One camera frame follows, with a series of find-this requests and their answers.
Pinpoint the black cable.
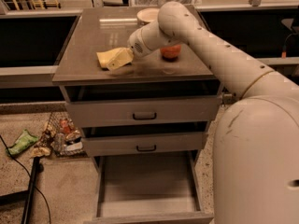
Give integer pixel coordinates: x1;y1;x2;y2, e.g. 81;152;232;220
0;133;52;224

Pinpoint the black floor stand leg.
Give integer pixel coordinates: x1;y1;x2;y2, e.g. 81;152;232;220
0;157;43;224

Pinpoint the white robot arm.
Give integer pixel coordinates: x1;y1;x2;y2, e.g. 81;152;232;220
128;2;299;224

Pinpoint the orange ball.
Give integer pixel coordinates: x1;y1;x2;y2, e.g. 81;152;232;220
160;45;181;60

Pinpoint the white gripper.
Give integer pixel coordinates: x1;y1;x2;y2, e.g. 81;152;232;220
107;31;149;71

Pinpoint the bottom grey drawer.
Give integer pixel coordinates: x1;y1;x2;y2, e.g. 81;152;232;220
84;151;213;224

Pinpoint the green snack bag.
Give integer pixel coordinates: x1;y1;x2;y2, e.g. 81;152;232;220
7;129;38;157

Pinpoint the top grey drawer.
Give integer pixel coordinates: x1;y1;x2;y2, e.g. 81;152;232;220
66;96;221;128

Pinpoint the wire basket with snacks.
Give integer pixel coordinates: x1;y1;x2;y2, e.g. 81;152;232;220
32;112;85;158

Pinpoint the white bowl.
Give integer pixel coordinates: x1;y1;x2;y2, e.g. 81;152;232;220
136;8;159;25

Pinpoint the grey drawer cabinet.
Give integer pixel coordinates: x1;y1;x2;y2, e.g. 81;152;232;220
51;5;232;224

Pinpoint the yellow sponge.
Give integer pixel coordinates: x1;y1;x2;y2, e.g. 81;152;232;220
97;49;112;69

